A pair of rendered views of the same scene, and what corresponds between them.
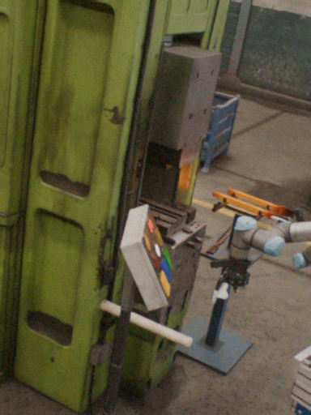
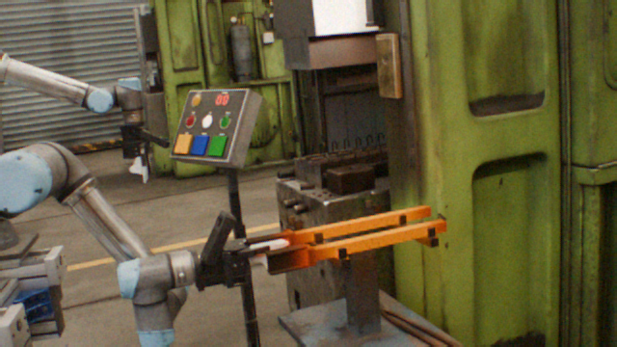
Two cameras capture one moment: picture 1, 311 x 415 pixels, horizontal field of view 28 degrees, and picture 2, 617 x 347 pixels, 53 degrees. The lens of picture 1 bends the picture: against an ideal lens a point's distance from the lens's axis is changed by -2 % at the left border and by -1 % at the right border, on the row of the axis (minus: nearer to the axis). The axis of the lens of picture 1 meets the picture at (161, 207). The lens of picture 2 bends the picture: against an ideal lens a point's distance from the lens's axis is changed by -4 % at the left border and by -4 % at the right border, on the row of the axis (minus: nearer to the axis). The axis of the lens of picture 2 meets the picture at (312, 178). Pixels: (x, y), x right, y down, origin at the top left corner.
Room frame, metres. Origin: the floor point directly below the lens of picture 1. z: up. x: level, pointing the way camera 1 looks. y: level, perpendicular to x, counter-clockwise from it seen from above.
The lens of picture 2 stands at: (4.02, -1.53, 1.37)
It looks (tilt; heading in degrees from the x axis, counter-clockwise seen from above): 13 degrees down; 132
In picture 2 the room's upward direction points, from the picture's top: 5 degrees counter-clockwise
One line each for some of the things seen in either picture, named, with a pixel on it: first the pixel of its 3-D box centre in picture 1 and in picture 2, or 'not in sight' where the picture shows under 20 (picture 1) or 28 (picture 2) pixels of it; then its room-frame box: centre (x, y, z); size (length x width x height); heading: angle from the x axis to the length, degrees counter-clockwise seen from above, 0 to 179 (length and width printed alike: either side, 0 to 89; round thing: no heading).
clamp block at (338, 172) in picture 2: (181, 212); (351, 179); (2.88, -0.10, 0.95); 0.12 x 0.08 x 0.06; 66
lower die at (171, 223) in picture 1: (138, 211); (365, 159); (2.78, 0.11, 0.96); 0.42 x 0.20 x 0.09; 66
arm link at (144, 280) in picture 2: not in sight; (146, 278); (2.93, -0.86, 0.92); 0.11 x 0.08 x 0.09; 62
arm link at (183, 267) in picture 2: not in sight; (182, 269); (2.97, -0.79, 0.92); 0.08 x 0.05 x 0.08; 152
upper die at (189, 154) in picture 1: (150, 140); (357, 47); (2.78, 0.11, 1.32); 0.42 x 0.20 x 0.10; 66
